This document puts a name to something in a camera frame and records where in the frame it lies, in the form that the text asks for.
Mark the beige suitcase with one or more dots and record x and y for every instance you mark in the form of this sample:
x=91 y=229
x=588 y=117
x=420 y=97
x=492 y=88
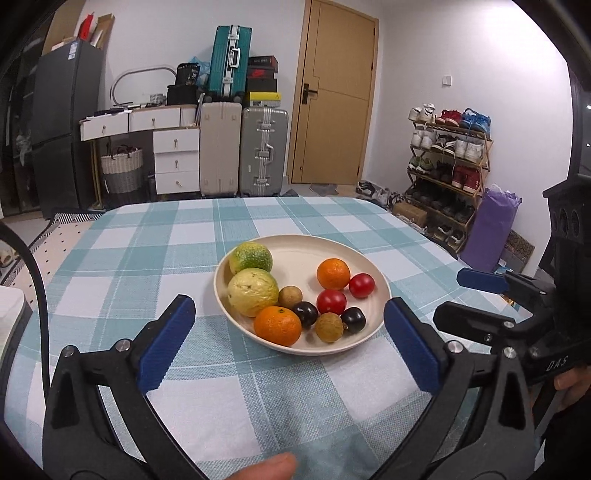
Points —
x=220 y=147

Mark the orange tangerine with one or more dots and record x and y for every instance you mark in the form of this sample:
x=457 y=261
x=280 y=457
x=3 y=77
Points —
x=333 y=273
x=277 y=325

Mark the teal suitcase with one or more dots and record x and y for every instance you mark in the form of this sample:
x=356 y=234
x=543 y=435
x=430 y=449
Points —
x=228 y=62

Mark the red tomato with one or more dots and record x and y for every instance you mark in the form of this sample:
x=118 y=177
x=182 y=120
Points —
x=361 y=285
x=331 y=302

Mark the tan wooden door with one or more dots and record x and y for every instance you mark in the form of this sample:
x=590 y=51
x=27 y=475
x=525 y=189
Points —
x=339 y=92

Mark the patterned floor rug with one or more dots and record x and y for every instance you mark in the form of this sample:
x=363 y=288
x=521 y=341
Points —
x=46 y=240

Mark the plain black shoebox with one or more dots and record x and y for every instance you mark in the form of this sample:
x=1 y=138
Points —
x=261 y=85

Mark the purple bag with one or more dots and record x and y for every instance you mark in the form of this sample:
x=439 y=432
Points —
x=491 y=226

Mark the brown longan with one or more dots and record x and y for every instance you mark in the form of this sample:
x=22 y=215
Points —
x=291 y=297
x=328 y=326

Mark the dark purple plum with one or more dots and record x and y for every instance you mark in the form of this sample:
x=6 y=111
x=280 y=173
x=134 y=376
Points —
x=353 y=318
x=305 y=313

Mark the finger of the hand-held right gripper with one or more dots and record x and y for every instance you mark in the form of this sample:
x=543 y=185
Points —
x=480 y=280
x=471 y=321

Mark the black case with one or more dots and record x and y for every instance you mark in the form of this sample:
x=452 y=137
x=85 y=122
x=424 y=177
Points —
x=184 y=94

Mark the silver suitcase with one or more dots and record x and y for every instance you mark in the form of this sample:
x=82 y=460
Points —
x=263 y=150

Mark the grey doormat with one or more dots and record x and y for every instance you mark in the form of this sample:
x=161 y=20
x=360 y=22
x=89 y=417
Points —
x=323 y=189

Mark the white rounded object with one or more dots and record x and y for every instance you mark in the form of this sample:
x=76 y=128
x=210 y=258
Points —
x=9 y=318

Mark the brown patterned doormat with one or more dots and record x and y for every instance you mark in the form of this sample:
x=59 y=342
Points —
x=517 y=247

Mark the large cardboard box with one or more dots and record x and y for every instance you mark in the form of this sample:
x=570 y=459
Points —
x=62 y=23

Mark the white drawer desk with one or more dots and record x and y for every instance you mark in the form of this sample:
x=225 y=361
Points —
x=175 y=161

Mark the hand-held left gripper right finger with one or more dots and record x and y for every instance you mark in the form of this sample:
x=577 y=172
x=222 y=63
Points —
x=411 y=344

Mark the person's right hand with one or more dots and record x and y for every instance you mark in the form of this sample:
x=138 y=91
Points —
x=575 y=382

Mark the pale yellow guava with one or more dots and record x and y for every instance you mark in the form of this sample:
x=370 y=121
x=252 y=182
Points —
x=253 y=291

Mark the small white basket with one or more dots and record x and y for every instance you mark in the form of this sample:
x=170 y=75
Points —
x=158 y=98

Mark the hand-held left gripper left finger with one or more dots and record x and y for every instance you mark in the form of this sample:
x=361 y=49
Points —
x=168 y=341

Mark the brown cardboard box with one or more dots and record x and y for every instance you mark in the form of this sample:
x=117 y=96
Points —
x=408 y=213

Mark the cream round plate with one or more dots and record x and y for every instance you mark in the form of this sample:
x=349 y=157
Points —
x=300 y=263

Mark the red box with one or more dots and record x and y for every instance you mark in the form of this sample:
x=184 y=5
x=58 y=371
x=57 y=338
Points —
x=87 y=25

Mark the dark grey refrigerator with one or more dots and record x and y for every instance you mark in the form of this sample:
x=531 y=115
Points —
x=60 y=129

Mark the wicker basket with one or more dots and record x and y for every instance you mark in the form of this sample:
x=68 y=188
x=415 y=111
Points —
x=122 y=173

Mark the grey sneakers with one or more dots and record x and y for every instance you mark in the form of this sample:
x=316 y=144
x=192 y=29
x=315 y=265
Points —
x=371 y=190

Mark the black red shoebox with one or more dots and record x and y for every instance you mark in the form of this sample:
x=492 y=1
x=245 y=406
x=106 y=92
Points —
x=262 y=72

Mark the person's right forearm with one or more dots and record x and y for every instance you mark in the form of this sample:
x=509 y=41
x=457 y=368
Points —
x=568 y=438

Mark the person's left hand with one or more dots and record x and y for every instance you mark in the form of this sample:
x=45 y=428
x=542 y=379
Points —
x=268 y=468

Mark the green yellow orange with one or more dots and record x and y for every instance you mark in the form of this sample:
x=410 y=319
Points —
x=250 y=258

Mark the shoe rack with shoes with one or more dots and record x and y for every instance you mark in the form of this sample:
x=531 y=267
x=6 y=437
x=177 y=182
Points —
x=443 y=152

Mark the black printed bag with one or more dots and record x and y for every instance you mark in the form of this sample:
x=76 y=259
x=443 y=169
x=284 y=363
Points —
x=188 y=74

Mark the oval metal frame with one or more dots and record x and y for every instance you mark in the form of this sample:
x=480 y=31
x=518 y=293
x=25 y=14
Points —
x=143 y=70

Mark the blue plastic bag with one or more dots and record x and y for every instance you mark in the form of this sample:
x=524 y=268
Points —
x=199 y=65

